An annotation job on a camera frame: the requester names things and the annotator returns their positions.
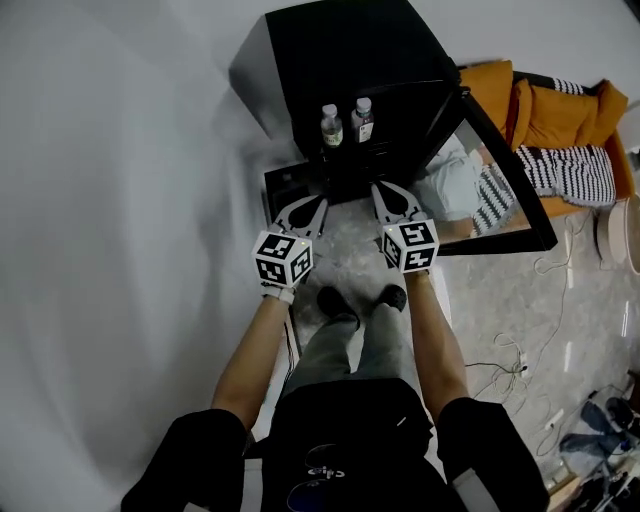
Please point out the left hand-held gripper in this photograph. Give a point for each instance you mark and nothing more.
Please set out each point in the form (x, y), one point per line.
(280, 255)

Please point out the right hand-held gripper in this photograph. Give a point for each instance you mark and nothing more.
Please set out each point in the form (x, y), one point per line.
(412, 245)

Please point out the green label clear bottle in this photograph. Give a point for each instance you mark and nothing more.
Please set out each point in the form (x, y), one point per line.
(331, 127)

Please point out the dark red label clear bottle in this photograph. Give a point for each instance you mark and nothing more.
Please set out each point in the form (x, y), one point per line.
(362, 122)

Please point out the black fridge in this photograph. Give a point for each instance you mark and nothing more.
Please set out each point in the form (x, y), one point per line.
(350, 45)

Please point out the person's right forearm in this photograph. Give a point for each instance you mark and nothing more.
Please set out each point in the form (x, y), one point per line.
(435, 345)

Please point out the person's left forearm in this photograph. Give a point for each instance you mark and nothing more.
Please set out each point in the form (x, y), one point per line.
(255, 360)

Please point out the black framed glass fridge door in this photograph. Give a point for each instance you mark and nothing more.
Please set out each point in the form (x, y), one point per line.
(500, 150)

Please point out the black framed panel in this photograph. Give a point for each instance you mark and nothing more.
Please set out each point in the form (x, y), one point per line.
(272, 190)

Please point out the person's right black shoe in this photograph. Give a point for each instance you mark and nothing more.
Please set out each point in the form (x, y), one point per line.
(392, 296)

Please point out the person's black shoe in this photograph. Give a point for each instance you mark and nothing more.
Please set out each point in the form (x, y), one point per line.
(392, 296)
(335, 302)

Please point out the person's left black shoe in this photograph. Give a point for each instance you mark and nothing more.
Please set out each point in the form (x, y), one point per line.
(335, 302)

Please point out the orange sofa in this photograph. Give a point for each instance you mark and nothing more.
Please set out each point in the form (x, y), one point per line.
(487, 95)

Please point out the person's grey trousers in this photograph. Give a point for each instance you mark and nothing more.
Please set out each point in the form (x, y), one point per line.
(330, 355)

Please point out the black white striped blanket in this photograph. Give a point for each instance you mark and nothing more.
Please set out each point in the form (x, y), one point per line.
(570, 172)

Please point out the large orange cushion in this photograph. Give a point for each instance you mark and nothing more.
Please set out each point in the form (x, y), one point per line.
(555, 115)

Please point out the small black white striped pillow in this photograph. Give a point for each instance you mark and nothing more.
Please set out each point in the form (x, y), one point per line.
(567, 86)

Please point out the round white stool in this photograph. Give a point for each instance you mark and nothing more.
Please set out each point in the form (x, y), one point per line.
(617, 235)

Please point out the small orange cushion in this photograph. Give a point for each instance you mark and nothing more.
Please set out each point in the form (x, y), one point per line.
(612, 107)

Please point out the person's black shirt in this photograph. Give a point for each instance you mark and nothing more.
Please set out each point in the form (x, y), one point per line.
(360, 450)

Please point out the blue cloth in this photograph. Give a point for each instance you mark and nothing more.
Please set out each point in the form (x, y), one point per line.
(595, 420)

